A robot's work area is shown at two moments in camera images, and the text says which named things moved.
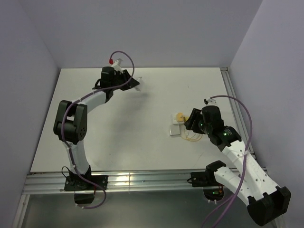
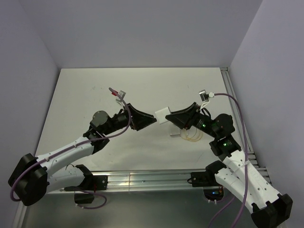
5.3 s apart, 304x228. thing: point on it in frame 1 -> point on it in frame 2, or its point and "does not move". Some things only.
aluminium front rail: [117, 182] does not move
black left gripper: [125, 76] -> [141, 119]
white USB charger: [175, 129] does not move
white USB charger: [139, 80] -> [160, 115]
